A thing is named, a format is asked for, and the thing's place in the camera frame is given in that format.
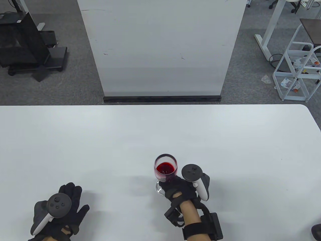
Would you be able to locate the black glove sensor bracket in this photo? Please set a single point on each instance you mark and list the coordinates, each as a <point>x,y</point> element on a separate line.
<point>173,217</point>

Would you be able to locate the clear wine glass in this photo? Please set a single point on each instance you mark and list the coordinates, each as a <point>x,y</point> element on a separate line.
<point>165,168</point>

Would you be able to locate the white partition board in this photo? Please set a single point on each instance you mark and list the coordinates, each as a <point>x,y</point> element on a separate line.
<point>160,50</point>

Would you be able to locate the clear plastic wrapper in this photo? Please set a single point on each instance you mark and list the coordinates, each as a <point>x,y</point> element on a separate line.
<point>266,79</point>

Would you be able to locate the black office chair base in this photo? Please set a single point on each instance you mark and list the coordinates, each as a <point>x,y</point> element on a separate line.
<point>272,5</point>

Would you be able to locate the white desk frame leg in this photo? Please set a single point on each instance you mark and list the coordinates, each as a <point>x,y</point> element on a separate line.
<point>272,22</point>

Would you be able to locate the white table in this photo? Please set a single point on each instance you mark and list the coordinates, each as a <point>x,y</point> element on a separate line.
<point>200,135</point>

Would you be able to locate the pile of crumpled wrappers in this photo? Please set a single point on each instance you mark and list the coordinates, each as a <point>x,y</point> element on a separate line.
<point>309,62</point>

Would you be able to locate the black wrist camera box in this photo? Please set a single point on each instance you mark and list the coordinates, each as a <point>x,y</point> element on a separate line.
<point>214,226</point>

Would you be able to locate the brown board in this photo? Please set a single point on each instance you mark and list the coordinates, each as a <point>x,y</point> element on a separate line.
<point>313,30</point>

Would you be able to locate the person's right hand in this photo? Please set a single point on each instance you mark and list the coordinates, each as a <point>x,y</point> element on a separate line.
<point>180,187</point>

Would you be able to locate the black wheeled stand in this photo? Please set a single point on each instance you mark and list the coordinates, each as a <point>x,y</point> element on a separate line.
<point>56,56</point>

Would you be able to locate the grey and white hand controller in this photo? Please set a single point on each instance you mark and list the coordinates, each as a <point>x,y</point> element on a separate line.
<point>191,172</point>
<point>59,204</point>

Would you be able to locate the small black box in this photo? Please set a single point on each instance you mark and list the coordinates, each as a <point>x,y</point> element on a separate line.
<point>49,37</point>

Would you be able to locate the black rounded object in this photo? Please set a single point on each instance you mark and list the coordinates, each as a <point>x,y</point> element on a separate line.
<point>316,232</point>

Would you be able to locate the black monitor stand cart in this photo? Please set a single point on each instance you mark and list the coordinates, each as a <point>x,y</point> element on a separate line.
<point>20,45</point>

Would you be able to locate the person's right forearm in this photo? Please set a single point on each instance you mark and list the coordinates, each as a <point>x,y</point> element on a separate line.
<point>190,213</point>

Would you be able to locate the person's left hand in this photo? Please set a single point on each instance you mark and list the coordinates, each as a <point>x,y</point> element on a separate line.
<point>77,200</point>

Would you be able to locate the black partition base bar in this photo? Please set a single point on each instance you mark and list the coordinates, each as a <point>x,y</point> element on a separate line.
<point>160,99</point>

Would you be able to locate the crumpled white packet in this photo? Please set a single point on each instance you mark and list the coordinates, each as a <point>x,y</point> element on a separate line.
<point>286,82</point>

